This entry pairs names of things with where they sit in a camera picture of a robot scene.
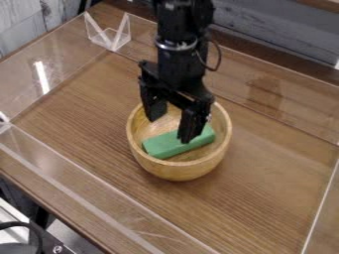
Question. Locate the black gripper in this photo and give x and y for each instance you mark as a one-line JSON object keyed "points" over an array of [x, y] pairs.
{"points": [[174, 80]]}

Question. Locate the green rectangular block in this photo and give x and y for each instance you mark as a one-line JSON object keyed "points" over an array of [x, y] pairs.
{"points": [[166, 145]]}

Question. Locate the brown wooden bowl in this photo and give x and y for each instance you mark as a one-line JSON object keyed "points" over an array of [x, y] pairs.
{"points": [[191, 164]]}

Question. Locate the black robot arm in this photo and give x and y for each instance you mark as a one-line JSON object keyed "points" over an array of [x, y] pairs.
{"points": [[183, 20]]}

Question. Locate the black equipment base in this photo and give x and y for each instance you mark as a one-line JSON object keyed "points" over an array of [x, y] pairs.
{"points": [[52, 245]]}

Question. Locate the clear acrylic tray wall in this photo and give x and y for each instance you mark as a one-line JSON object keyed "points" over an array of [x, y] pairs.
{"points": [[267, 202]]}

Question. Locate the clear acrylic corner bracket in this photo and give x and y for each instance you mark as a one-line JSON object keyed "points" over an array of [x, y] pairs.
{"points": [[110, 38]]}

